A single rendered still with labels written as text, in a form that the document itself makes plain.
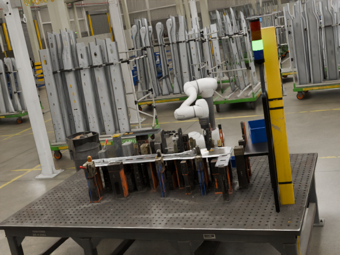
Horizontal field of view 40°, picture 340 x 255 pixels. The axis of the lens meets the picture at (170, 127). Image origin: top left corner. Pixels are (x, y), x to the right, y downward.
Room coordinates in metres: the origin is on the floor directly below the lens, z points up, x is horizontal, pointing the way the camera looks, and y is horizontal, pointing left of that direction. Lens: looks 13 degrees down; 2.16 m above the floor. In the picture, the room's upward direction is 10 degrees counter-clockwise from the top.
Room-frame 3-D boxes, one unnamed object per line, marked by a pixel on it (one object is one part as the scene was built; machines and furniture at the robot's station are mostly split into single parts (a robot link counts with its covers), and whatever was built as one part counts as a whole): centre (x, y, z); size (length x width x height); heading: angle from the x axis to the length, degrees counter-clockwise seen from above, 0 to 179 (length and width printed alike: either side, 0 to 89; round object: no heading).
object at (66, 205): (4.04, 0.14, 0.68); 2.56 x 1.61 x 0.04; 67
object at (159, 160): (3.84, 0.14, 0.87); 0.12 x 0.09 x 0.35; 165
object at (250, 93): (10.79, -1.79, 0.88); 1.91 x 1.00 x 1.76; 158
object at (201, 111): (3.89, -0.28, 1.39); 0.13 x 0.11 x 0.16; 96
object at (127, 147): (4.27, 0.42, 0.90); 0.13 x 0.10 x 0.41; 165
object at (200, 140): (4.61, -0.23, 0.91); 0.18 x 0.16 x 0.22; 95
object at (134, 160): (4.02, 0.17, 1.00); 1.38 x 0.22 x 0.02; 75
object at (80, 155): (6.85, 1.32, 0.36); 0.54 x 0.50 x 0.73; 157
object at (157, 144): (4.22, 0.13, 0.89); 0.13 x 0.11 x 0.38; 165
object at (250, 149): (3.97, -0.77, 1.01); 0.90 x 0.22 x 0.03; 165
